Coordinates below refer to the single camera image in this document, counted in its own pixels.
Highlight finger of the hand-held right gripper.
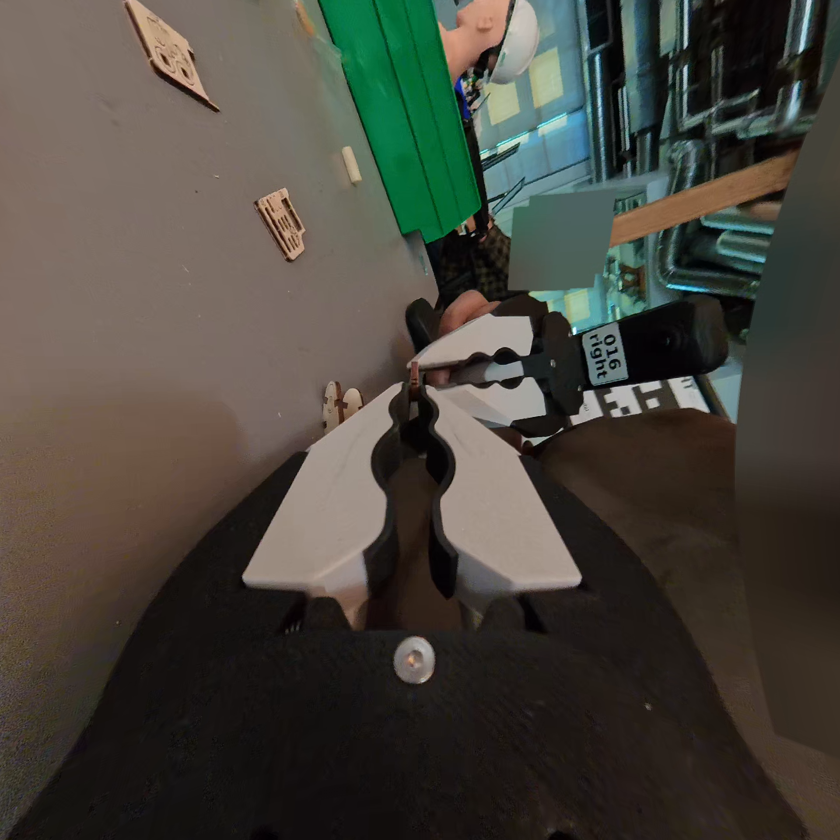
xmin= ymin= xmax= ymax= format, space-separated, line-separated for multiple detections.
xmin=407 ymin=314 xmax=549 ymax=371
xmin=430 ymin=364 xmax=559 ymax=431

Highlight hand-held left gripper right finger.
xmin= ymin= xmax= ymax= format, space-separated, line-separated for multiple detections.
xmin=419 ymin=386 xmax=585 ymax=627

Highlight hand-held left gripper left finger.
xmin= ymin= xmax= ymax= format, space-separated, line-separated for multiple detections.
xmin=241 ymin=381 xmax=404 ymax=632

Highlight person's right forearm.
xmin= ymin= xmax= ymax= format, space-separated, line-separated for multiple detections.
xmin=525 ymin=407 xmax=775 ymax=742

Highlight person's right hand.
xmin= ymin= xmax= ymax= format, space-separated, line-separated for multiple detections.
xmin=437 ymin=290 xmax=547 ymax=340

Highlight round-lobed wooden puzzle piece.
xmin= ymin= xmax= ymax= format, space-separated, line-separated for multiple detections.
xmin=322 ymin=381 xmax=365 ymax=437

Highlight wooden beam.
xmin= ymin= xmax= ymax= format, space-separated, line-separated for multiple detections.
xmin=610 ymin=154 xmax=798 ymax=247

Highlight wooden piece with slot grid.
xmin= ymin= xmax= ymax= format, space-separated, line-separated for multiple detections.
xmin=254 ymin=188 xmax=307 ymax=263

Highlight green plastic crate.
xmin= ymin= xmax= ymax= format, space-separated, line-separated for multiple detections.
xmin=318 ymin=0 xmax=483 ymax=242

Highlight metal ventilation ducts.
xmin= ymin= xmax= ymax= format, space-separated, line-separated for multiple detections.
xmin=584 ymin=0 xmax=821 ymax=299

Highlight mannequin head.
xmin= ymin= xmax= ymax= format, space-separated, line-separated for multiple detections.
xmin=438 ymin=0 xmax=519 ymax=70

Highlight white safety helmet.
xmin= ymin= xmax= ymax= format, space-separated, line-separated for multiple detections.
xmin=489 ymin=0 xmax=540 ymax=86

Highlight wooden piece with round cutouts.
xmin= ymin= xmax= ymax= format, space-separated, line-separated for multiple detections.
xmin=125 ymin=0 xmax=221 ymax=112

